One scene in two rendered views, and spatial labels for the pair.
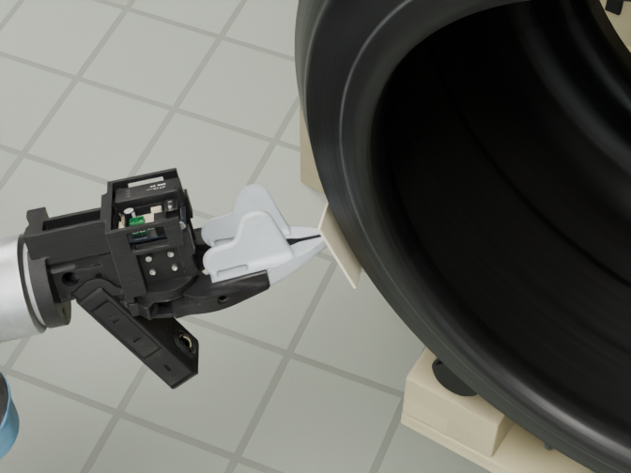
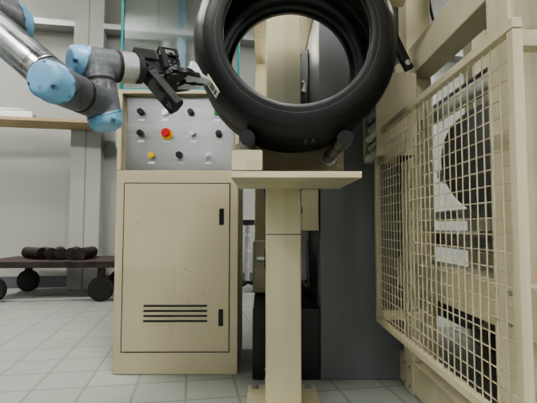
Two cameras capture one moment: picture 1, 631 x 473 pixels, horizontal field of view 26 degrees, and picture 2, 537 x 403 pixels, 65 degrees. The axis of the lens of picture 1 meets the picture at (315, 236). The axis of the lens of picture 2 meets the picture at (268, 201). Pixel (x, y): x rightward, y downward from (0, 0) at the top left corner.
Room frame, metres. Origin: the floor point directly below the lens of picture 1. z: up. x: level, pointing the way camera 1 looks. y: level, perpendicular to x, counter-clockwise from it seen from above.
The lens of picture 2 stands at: (-0.46, 0.47, 0.65)
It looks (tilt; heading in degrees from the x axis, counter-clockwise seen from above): 3 degrees up; 327
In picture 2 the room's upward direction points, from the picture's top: straight up
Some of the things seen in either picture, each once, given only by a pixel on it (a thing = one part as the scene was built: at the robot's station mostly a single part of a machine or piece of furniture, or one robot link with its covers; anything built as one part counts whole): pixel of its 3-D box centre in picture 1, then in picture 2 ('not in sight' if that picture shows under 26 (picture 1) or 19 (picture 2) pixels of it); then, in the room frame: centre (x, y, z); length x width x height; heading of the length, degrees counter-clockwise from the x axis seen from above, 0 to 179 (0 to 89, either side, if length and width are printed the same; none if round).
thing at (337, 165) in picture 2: not in sight; (288, 157); (0.80, -0.42, 0.90); 0.40 x 0.03 x 0.10; 58
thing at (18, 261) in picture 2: not in sight; (68, 241); (3.92, -0.10, 0.51); 1.29 x 0.79 x 1.02; 65
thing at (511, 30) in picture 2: not in sight; (421, 226); (0.28, -0.48, 0.65); 0.90 x 0.02 x 0.70; 148
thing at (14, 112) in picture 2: not in sight; (17, 116); (4.36, 0.33, 1.73); 0.35 x 0.34 x 0.09; 67
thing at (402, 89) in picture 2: not in sight; (388, 120); (0.63, -0.76, 1.05); 0.20 x 0.15 x 0.30; 148
